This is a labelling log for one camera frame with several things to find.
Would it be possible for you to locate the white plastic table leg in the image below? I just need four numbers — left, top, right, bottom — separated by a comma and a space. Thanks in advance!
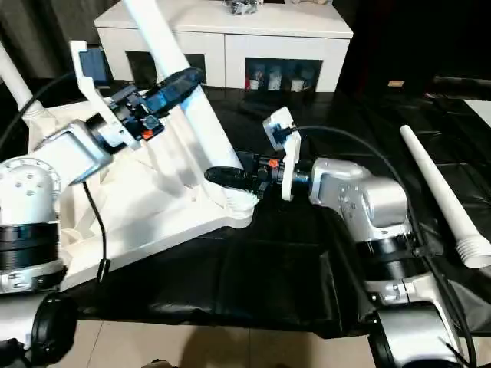
399, 124, 491, 270
121, 0, 259, 211
0, 43, 51, 124

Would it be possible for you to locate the white plastic table top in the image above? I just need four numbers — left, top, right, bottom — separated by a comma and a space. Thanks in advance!
28, 90, 257, 293

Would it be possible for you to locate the black mat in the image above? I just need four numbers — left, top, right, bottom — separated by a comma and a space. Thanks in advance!
0, 76, 491, 340

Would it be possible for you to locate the white cabinet with glass doors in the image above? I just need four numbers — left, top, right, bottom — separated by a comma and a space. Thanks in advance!
94, 0, 354, 94

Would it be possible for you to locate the grey curtain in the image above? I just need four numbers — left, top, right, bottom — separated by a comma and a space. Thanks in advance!
0, 0, 116, 82

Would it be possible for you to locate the white flat board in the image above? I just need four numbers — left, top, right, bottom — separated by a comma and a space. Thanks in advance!
462, 98, 491, 128

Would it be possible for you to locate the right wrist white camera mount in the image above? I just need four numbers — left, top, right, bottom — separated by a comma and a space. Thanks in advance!
262, 106, 302, 202

